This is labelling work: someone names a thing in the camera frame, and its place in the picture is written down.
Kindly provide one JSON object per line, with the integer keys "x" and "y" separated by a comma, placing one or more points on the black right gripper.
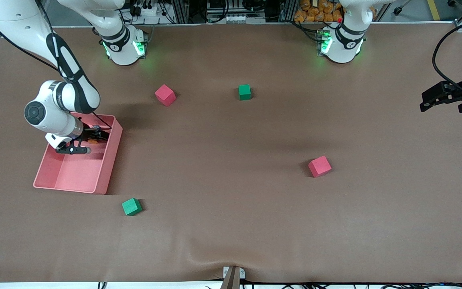
{"x": 90, "y": 133}

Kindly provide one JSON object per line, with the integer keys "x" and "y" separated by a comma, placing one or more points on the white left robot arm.
{"x": 341, "y": 50}

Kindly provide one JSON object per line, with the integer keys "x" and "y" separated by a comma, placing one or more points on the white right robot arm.
{"x": 54, "y": 116}

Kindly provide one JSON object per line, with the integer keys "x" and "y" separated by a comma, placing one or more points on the pink plastic bin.
{"x": 78, "y": 172}

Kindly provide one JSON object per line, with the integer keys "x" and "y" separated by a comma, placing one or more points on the pink foam cube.
{"x": 165, "y": 95}
{"x": 319, "y": 167}

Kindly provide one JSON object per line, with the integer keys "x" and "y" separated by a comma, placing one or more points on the green foam cube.
{"x": 131, "y": 207}
{"x": 244, "y": 92}

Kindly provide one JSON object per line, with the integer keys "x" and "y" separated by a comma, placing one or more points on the white power strip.
{"x": 150, "y": 11}

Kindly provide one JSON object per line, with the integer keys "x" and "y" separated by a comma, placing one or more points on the brown table mat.
{"x": 231, "y": 224}

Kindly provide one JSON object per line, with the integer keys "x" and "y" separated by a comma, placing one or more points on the white terminal block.
{"x": 235, "y": 19}

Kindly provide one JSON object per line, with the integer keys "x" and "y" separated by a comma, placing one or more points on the grey table clamp bracket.
{"x": 233, "y": 277}

